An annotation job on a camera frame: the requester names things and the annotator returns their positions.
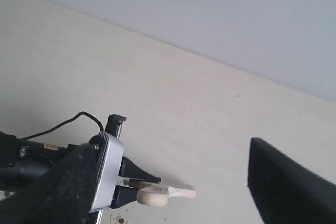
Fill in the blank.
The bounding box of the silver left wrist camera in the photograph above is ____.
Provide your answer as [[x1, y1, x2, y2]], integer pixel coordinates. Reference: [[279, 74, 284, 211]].
[[90, 131, 124, 212]]

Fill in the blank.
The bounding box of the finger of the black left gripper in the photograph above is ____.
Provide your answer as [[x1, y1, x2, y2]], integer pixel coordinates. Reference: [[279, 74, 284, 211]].
[[119, 156, 161, 183], [110, 186, 138, 209]]

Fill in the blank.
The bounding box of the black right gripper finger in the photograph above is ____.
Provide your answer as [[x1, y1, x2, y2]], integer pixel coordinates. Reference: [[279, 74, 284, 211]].
[[247, 137, 335, 223]]

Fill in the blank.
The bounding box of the wooden paint brush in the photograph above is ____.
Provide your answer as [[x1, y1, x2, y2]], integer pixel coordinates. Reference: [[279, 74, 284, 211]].
[[117, 178, 196, 207]]

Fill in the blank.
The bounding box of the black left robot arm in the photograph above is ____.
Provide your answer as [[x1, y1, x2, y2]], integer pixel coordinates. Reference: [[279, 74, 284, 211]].
[[1, 111, 162, 223]]

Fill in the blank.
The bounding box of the brown beans and grain pile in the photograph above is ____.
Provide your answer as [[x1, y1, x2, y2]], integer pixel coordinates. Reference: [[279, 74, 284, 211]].
[[102, 206, 168, 223]]

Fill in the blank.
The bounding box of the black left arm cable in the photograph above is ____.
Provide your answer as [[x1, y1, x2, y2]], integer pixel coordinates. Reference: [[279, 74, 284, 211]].
[[20, 111, 105, 140]]

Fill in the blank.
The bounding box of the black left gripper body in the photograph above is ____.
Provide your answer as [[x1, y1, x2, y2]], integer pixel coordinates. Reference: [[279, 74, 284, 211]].
[[0, 114, 127, 224]]

